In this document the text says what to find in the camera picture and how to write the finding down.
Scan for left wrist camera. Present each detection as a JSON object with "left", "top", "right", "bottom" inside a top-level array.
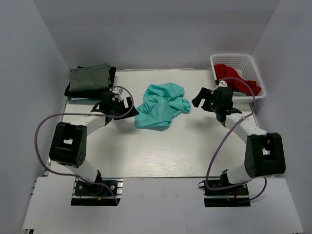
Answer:
[{"left": 110, "top": 87, "right": 123, "bottom": 98}]

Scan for purple cable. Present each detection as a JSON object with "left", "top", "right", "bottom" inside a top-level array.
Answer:
[
  {"left": 35, "top": 85, "right": 134, "bottom": 205},
  {"left": 205, "top": 77, "right": 268, "bottom": 201}
]

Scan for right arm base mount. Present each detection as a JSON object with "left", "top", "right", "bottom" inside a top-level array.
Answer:
[{"left": 198, "top": 180, "right": 251, "bottom": 208}]

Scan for folded grey t shirt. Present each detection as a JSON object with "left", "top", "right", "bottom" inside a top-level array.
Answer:
[{"left": 69, "top": 63, "right": 110, "bottom": 92}]

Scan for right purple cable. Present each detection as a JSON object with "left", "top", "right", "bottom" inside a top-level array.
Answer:
[{"left": 205, "top": 77, "right": 268, "bottom": 201}]

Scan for folded light blue t shirt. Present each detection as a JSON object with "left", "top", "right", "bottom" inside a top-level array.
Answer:
[{"left": 68, "top": 97, "right": 88, "bottom": 101}]

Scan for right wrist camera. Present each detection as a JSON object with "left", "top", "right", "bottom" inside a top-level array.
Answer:
[{"left": 215, "top": 80, "right": 228, "bottom": 89}]

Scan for teal t shirt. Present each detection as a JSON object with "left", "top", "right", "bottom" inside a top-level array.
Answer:
[{"left": 135, "top": 82, "right": 191, "bottom": 129}]

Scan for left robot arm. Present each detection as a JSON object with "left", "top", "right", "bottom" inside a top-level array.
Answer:
[{"left": 49, "top": 90, "right": 138, "bottom": 195}]

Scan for red t shirt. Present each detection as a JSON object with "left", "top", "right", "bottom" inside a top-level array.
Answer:
[{"left": 214, "top": 64, "right": 262, "bottom": 96}]

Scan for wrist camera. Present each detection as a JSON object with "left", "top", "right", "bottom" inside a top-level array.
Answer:
[
  {"left": 110, "top": 87, "right": 123, "bottom": 98},
  {"left": 215, "top": 80, "right": 228, "bottom": 89}
]

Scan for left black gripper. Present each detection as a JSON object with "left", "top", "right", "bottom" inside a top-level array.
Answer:
[{"left": 111, "top": 97, "right": 139, "bottom": 120}]

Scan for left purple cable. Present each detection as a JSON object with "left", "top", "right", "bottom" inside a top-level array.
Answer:
[{"left": 35, "top": 85, "right": 134, "bottom": 205}]

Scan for white plastic basket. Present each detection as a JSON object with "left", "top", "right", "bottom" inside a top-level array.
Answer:
[{"left": 210, "top": 54, "right": 267, "bottom": 99}]

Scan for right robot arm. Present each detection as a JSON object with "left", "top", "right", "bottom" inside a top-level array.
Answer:
[{"left": 192, "top": 87, "right": 286, "bottom": 195}]

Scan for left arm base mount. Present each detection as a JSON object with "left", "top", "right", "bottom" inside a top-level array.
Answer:
[{"left": 71, "top": 178, "right": 123, "bottom": 206}]

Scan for grey t shirt in basket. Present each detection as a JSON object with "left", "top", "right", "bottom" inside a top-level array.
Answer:
[{"left": 233, "top": 69, "right": 252, "bottom": 97}]

